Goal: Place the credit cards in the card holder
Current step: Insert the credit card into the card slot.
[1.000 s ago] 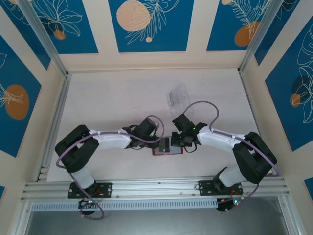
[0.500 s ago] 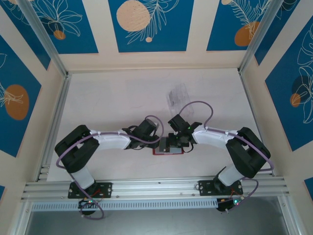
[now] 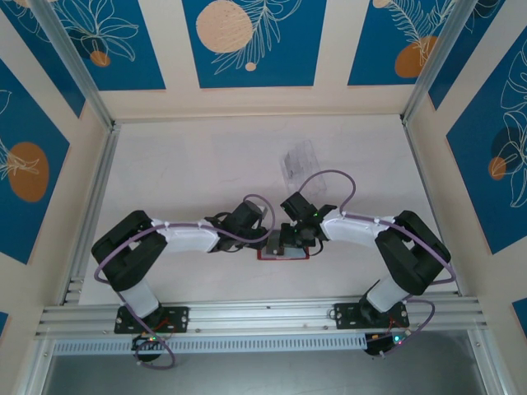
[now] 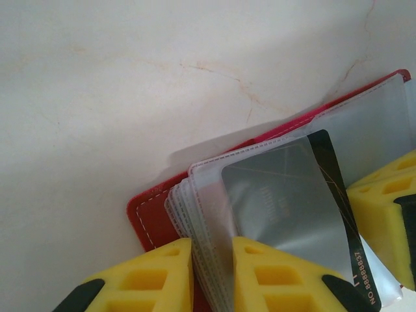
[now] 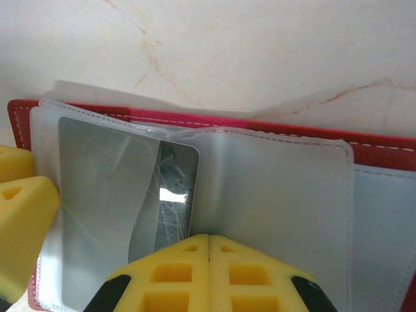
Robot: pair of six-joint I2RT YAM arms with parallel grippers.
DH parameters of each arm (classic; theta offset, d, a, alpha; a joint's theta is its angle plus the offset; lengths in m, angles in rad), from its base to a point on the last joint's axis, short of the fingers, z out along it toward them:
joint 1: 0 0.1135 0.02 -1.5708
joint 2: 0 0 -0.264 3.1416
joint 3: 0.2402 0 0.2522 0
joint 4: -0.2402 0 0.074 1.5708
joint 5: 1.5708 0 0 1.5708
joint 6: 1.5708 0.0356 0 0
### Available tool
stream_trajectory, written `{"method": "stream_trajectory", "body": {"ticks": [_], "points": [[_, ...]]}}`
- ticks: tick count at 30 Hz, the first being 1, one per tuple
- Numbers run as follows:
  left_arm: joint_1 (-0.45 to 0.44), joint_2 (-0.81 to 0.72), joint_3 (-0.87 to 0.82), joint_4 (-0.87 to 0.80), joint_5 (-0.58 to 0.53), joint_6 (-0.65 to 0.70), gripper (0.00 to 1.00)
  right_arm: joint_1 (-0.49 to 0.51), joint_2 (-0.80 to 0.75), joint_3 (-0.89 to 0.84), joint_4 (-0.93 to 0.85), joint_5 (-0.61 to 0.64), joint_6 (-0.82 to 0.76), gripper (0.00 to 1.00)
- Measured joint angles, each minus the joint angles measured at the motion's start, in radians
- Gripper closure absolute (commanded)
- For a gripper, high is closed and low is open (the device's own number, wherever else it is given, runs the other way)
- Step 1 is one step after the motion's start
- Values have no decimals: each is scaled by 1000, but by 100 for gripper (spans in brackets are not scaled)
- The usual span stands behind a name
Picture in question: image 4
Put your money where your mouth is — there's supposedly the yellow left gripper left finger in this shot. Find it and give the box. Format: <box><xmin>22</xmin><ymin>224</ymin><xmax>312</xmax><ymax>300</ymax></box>
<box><xmin>53</xmin><ymin>237</ymin><xmax>194</xmax><ymax>312</ymax></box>

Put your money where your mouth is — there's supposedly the red leather card holder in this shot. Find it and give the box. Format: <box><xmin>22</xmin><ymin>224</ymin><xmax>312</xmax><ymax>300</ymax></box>
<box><xmin>126</xmin><ymin>68</ymin><xmax>412</xmax><ymax>312</ymax></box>

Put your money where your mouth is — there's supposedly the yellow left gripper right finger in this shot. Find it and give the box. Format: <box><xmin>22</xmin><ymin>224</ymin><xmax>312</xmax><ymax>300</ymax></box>
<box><xmin>230</xmin><ymin>236</ymin><xmax>365</xmax><ymax>312</ymax></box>

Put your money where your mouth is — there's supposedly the black card with gold lines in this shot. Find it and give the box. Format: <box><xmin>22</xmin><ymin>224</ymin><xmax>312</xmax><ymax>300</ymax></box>
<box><xmin>220</xmin><ymin>129</ymin><xmax>384</xmax><ymax>309</ymax></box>

